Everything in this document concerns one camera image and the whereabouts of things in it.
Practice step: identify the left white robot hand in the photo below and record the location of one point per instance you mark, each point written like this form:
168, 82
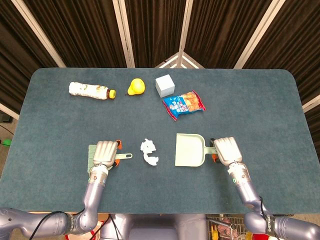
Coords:
106, 155

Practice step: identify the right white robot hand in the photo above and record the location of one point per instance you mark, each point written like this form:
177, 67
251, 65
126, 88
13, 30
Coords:
227, 150

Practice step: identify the light green hand broom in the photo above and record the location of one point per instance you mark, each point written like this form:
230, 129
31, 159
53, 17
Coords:
125, 156

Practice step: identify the light green dustpan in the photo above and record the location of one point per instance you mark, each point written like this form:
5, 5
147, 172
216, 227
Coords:
187, 152

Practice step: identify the white paper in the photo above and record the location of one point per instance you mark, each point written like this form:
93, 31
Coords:
147, 147

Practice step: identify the left lilac robot arm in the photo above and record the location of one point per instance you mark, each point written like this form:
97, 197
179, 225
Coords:
93, 195

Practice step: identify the teal felt table mat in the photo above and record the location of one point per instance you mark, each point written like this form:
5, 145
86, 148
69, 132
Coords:
75, 125

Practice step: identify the brown cardboard box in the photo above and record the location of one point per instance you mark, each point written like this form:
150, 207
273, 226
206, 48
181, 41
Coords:
103, 217

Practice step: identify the blue red snack bag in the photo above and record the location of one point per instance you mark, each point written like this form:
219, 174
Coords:
182, 105

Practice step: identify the white labelled drink bottle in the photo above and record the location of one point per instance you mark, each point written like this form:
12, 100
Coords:
87, 90

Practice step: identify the yellow toy pear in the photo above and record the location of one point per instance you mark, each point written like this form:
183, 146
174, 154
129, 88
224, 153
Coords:
136, 87

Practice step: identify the lilac robot torso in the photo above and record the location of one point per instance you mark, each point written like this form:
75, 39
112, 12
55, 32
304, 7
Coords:
155, 227

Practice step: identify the pale blue foam cube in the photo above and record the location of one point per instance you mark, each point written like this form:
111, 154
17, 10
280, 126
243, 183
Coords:
165, 86

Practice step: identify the red round ball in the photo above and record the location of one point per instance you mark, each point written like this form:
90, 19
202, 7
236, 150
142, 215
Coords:
257, 237

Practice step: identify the small green ball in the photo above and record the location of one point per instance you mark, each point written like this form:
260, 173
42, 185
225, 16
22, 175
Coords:
6, 142

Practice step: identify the black box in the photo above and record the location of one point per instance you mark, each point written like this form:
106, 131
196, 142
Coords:
5, 118

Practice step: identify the brown curtain partition screen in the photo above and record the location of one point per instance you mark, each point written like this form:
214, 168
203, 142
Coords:
155, 30

